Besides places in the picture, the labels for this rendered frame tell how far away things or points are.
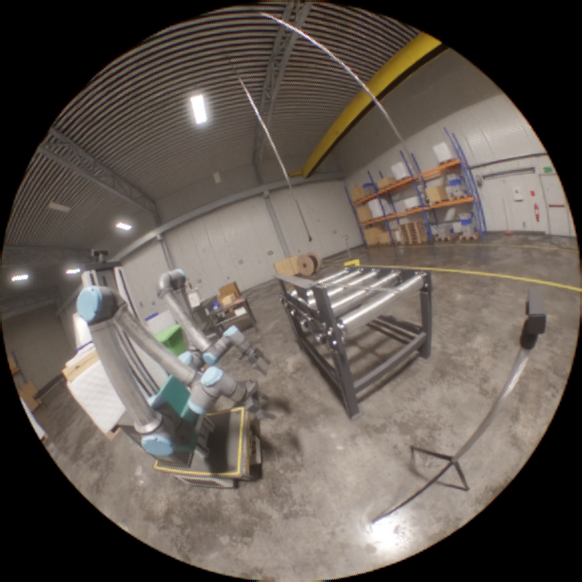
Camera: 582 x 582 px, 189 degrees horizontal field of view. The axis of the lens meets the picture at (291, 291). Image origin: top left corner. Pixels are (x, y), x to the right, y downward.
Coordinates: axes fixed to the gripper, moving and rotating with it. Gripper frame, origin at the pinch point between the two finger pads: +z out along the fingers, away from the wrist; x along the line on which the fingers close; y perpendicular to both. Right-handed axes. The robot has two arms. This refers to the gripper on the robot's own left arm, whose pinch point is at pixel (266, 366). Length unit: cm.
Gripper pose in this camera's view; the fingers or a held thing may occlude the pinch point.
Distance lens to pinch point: 116.4
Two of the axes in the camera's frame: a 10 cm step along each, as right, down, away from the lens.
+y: 7.3, -6.7, -1.2
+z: 6.8, 7.3, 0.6
